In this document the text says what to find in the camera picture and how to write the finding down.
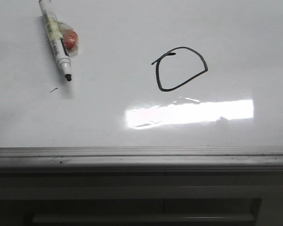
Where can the black white whiteboard marker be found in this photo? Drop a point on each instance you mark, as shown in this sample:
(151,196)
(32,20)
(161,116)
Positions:
(56,39)

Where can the red magnet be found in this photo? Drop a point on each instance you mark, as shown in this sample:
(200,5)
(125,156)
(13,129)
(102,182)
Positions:
(70,37)

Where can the white whiteboard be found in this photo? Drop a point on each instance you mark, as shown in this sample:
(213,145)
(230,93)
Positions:
(148,73)

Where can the dark cabinet below whiteboard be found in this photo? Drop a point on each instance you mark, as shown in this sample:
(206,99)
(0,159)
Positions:
(169,199)

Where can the grey aluminium whiteboard frame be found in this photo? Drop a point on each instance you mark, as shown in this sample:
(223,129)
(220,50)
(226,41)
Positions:
(140,159)

